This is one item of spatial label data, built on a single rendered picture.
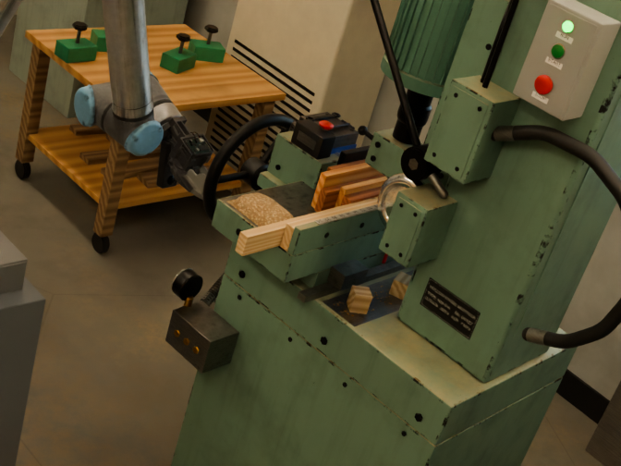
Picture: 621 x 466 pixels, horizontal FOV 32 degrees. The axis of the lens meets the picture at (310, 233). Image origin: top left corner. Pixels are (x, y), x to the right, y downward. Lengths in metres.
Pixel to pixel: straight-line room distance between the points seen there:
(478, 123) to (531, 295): 0.33
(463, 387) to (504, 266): 0.23
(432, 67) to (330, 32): 1.65
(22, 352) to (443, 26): 1.10
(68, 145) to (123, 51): 1.46
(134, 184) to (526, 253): 1.95
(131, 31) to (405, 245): 0.76
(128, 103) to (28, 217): 1.33
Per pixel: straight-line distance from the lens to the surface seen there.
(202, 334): 2.16
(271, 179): 2.24
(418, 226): 1.85
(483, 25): 1.89
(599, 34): 1.67
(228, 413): 2.29
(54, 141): 3.72
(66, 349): 3.07
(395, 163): 2.07
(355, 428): 2.04
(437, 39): 1.94
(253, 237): 1.88
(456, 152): 1.79
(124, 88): 2.34
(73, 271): 3.39
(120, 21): 2.25
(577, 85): 1.69
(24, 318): 2.29
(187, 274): 2.20
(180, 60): 3.53
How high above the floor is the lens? 1.85
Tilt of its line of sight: 28 degrees down
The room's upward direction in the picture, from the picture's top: 17 degrees clockwise
